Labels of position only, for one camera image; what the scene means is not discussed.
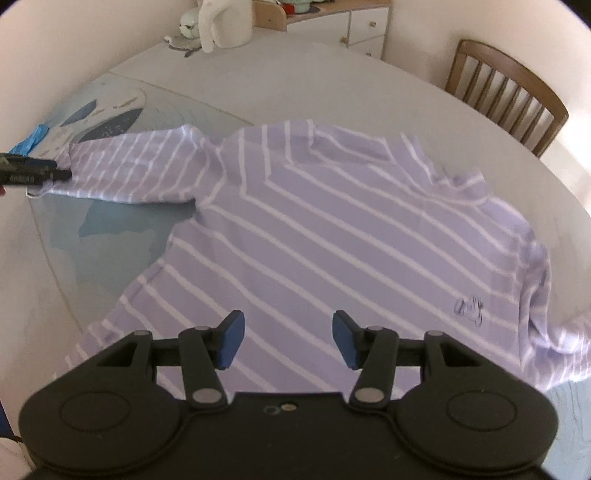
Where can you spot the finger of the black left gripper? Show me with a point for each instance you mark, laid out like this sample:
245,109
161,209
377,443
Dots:
16,161
33,178

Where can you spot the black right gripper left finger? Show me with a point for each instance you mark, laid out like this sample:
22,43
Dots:
199,352

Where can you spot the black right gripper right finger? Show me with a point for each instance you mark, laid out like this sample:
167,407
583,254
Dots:
377,352

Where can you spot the purple white striped shirt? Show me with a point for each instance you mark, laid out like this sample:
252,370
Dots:
297,220

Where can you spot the pale green round clock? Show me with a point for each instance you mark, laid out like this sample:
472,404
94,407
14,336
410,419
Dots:
188,24

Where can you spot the brown wooden chair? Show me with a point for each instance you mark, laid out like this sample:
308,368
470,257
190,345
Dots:
507,93

